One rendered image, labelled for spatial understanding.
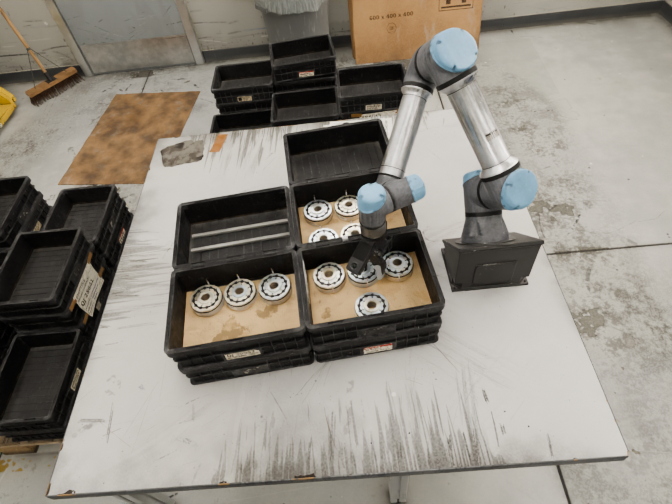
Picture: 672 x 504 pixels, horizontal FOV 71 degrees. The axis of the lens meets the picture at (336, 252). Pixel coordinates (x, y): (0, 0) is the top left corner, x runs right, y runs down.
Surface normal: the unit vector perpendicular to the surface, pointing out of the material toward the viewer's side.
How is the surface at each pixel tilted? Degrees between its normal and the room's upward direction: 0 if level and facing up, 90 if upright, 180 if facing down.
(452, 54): 42
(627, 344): 0
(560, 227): 0
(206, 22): 90
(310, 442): 0
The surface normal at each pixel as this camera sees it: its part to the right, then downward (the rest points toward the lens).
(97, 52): 0.04, 0.78
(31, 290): -0.09, -0.62
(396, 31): 0.03, 0.58
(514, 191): 0.35, 0.21
